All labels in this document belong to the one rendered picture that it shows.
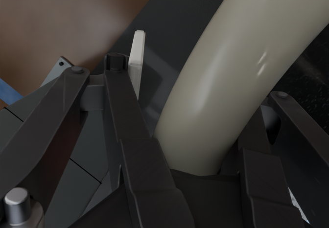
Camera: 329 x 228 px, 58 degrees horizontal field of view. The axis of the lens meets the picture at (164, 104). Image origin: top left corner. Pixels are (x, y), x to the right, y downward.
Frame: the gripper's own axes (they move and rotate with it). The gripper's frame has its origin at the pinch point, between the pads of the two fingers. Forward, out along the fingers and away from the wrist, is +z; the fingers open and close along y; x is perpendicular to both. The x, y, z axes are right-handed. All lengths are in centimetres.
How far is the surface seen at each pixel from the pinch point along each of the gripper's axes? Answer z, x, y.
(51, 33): 108, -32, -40
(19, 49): 111, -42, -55
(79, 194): 49, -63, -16
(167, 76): 94, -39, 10
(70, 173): 55, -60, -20
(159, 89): 94, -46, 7
